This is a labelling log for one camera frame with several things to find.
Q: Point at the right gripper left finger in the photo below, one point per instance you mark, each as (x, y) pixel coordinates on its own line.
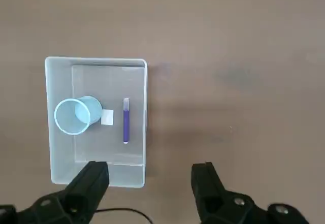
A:
(76, 196)

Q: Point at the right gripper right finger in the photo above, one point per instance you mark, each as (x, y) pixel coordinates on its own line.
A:
(215, 203)

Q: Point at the purple marker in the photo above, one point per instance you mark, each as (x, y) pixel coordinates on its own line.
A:
(126, 127)

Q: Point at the blue pencil holder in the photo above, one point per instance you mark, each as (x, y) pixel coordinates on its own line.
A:
(94, 107)

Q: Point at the clear plastic box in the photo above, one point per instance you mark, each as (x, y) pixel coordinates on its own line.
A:
(101, 81)

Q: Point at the white label sticker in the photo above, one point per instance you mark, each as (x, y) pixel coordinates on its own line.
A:
(107, 117)

